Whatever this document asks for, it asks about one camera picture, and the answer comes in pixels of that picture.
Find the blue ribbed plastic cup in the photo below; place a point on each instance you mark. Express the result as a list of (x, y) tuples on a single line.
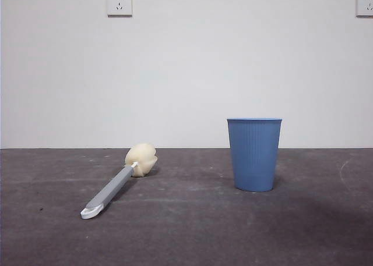
[(254, 155)]

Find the white wall socket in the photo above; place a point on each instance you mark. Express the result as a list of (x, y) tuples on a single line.
[(365, 4), (119, 3)]

